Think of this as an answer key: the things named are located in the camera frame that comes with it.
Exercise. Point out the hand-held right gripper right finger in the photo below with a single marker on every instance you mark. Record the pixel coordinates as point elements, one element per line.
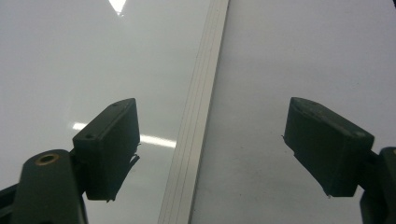
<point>330,146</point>

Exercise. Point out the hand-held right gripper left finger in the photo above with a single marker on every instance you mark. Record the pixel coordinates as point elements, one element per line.
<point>109,149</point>

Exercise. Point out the metal-framed whiteboard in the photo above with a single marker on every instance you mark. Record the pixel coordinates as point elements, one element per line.
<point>93,62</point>

